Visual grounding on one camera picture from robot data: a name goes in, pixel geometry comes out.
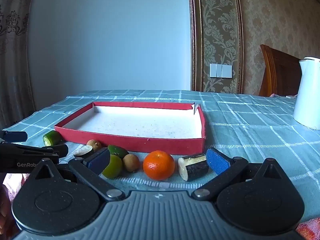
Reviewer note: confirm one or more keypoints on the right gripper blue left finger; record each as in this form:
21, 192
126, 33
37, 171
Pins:
88, 171

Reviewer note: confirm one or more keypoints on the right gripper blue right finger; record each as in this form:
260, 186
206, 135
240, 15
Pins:
229, 171

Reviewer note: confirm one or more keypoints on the brown longan fruit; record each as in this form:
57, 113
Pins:
131, 162
96, 145

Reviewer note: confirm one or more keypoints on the green tomato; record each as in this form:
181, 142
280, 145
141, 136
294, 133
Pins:
114, 168

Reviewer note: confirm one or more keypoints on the eggplant piece dark skin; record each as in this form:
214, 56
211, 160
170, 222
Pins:
193, 167

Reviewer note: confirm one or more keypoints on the orange mandarin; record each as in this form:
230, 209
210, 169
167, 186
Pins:
158, 165

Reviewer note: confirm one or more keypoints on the person left hand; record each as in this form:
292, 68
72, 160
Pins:
8, 224

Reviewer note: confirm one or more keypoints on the small green cucumber piece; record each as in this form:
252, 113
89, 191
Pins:
118, 151

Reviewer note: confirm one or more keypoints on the green plaid bed sheet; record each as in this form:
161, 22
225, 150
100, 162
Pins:
249, 126

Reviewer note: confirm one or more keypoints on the red shallow cardboard box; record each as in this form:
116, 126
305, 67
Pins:
175, 128

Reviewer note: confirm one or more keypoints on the white electric kettle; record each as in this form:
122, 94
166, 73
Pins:
307, 107

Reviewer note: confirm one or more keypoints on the pink towel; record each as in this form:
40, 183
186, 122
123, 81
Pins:
310, 229

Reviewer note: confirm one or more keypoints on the gold framed wallpaper panel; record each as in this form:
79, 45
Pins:
217, 36

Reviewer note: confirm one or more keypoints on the patterned curtain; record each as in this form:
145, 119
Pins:
17, 100

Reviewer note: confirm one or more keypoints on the white wall switch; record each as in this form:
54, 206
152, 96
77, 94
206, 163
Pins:
221, 70

